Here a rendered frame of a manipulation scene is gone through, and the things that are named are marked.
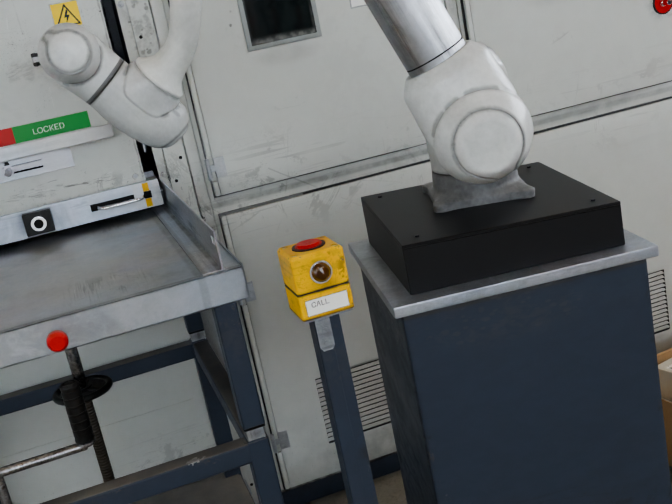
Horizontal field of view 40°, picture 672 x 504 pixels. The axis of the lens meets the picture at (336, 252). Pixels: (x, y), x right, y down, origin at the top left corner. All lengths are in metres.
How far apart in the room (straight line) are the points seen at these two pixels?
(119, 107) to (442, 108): 0.59
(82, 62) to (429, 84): 0.59
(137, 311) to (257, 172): 0.76
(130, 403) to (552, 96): 1.30
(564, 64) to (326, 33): 0.64
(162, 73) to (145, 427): 0.96
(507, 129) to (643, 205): 1.30
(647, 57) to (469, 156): 1.28
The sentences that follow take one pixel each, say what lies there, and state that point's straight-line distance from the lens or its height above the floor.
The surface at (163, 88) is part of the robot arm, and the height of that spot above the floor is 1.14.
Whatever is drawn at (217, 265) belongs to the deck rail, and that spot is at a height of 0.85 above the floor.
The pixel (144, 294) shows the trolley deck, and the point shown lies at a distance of 1.50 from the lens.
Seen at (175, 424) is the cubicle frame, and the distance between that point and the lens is 2.31.
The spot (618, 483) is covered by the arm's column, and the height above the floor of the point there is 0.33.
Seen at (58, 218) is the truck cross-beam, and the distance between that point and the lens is 2.10.
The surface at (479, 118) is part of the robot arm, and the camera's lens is 1.38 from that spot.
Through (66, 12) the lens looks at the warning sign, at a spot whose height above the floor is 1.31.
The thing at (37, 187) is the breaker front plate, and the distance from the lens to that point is 2.10.
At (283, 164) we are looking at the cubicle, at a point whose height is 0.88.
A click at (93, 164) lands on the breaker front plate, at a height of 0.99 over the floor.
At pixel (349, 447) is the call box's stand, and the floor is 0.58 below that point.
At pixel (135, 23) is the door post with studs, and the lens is 2.14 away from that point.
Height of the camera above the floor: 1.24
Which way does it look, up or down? 15 degrees down
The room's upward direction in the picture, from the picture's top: 12 degrees counter-clockwise
